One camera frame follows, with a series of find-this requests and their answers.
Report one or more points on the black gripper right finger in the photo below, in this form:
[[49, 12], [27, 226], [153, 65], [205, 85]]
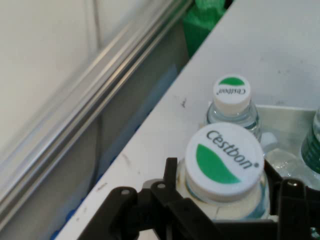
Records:
[[297, 210]]

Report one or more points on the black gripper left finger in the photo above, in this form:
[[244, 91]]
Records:
[[155, 212]]

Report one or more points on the clear water bottle green label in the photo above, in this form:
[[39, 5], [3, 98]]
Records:
[[312, 147], [225, 160], [231, 95]]

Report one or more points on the green foam block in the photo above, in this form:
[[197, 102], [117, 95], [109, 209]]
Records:
[[200, 27]]

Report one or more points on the aluminium wall rail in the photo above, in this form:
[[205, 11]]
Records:
[[82, 100]]

